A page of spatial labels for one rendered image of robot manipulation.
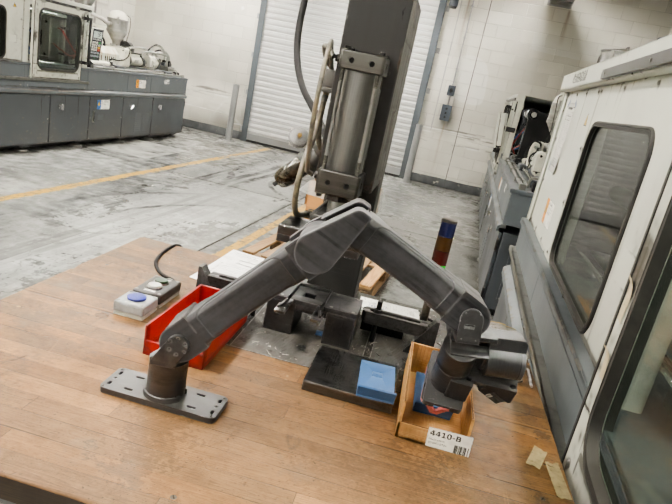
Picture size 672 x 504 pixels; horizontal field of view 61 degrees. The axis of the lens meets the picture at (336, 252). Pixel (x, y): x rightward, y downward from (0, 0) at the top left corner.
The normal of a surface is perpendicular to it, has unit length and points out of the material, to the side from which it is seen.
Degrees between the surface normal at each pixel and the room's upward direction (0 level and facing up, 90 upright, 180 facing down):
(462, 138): 90
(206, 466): 0
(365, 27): 90
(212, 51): 90
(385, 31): 90
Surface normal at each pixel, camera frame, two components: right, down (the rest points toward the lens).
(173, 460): 0.20, -0.94
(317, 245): -0.05, 0.28
